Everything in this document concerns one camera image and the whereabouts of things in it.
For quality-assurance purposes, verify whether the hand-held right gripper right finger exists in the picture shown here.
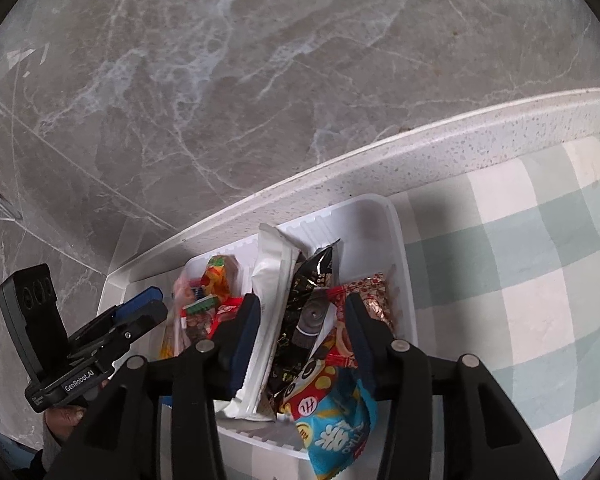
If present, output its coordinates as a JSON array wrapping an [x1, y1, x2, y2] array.
[[344, 292, 576, 480]]

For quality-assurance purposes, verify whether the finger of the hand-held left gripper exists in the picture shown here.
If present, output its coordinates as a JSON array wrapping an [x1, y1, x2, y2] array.
[[122, 300, 169, 343], [114, 286, 162, 322]]

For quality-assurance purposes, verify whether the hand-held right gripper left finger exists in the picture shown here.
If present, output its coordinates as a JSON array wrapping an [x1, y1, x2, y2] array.
[[45, 292, 263, 480]]

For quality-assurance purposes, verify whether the red white snack packet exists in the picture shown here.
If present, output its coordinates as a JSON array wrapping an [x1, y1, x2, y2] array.
[[212, 296, 246, 336]]

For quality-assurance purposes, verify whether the green red snack packet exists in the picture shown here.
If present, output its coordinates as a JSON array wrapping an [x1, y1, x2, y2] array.
[[180, 296, 218, 346]]

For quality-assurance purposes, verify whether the red patterned snack packet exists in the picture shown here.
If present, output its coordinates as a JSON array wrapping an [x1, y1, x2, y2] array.
[[325, 272, 396, 368]]

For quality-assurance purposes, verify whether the long white snack packet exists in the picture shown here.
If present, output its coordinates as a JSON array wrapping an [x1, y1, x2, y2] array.
[[222, 223, 306, 421]]

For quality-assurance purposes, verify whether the black snack packet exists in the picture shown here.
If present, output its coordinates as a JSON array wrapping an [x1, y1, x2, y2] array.
[[267, 240, 342, 408]]

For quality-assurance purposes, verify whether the blue yellow snack packet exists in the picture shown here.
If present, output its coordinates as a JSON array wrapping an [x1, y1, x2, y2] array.
[[280, 360, 376, 480]]

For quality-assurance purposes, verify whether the white plastic tray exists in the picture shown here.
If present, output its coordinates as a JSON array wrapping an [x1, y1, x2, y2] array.
[[97, 193, 420, 480]]

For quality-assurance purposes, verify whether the person's left hand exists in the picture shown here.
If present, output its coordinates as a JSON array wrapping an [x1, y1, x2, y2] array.
[[42, 402, 88, 452]]

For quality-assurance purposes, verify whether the orange snack packet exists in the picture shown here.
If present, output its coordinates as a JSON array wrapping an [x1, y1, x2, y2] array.
[[202, 255, 238, 306]]

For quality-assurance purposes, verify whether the green white checked tablecloth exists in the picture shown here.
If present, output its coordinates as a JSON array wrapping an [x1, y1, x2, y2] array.
[[250, 132, 600, 480]]

